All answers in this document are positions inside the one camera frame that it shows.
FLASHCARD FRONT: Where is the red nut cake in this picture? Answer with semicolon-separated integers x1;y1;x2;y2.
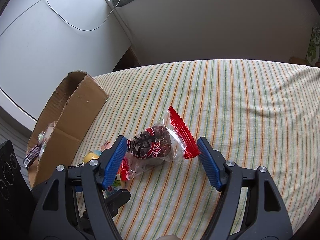
118;106;200;181

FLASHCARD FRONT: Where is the Snickers bar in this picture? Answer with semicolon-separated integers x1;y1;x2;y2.
23;145;41;168

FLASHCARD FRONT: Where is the pink snack packet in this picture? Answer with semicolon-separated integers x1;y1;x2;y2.
100;141;111;151

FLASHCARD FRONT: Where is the brown cardboard box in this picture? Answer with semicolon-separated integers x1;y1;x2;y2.
27;71;108;187

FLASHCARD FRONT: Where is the striped tablecloth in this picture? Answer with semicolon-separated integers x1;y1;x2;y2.
73;60;319;239

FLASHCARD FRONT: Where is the white cabinet with shelf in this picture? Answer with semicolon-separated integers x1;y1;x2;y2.
1;0;131;130

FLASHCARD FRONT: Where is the green white carton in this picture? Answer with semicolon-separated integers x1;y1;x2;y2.
305;25;319;67

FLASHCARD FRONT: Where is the white cable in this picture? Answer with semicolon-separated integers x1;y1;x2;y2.
42;0;126;32

